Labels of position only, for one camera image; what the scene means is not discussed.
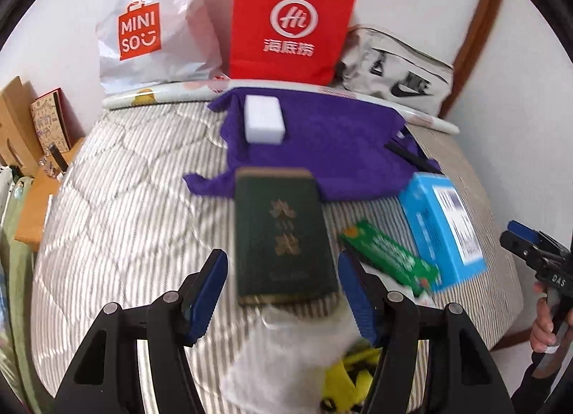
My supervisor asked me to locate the striped quilted mattress cover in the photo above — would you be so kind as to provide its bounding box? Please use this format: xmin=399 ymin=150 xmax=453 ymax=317
xmin=30 ymin=103 xmax=524 ymax=413

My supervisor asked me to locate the dark green tin box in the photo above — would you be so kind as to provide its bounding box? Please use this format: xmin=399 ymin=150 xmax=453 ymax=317
xmin=234 ymin=167 xmax=338 ymax=306

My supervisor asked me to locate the white sponge block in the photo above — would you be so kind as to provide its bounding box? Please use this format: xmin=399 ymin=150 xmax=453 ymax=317
xmin=244 ymin=95 xmax=285 ymax=145

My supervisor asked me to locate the brown wooden door frame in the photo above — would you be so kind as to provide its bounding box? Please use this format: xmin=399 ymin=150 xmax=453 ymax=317
xmin=439 ymin=0 xmax=502 ymax=119

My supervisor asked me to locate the yellow black pouch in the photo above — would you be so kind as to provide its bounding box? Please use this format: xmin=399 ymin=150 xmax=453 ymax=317
xmin=321 ymin=348 xmax=382 ymax=413

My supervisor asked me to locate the brown patterned gift box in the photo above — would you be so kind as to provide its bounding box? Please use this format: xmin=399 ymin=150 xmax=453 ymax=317
xmin=29 ymin=88 xmax=72 ymax=155

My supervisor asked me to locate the white Miniso plastic bag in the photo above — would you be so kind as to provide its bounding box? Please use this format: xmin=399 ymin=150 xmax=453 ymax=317
xmin=96 ymin=0 xmax=222 ymax=96

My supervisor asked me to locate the person's right hand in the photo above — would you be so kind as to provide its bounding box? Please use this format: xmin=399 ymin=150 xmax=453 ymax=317
xmin=529 ymin=282 xmax=557 ymax=353

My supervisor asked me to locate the grey Nike bag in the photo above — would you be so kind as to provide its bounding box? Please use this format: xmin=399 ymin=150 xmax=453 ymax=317
xmin=335 ymin=26 xmax=453 ymax=116

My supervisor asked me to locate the red Haidilao paper bag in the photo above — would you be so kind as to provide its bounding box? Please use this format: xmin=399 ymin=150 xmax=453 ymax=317
xmin=229 ymin=0 xmax=356 ymax=85

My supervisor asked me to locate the blue tissue pack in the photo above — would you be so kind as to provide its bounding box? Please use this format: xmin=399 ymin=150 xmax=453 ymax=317
xmin=398 ymin=173 xmax=487 ymax=291

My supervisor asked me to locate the green snack packet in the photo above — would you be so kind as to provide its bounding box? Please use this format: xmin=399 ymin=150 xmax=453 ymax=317
xmin=339 ymin=220 xmax=440 ymax=297

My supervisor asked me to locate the purple towel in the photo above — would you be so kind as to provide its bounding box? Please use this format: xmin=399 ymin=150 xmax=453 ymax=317
xmin=184 ymin=89 xmax=441 ymax=202

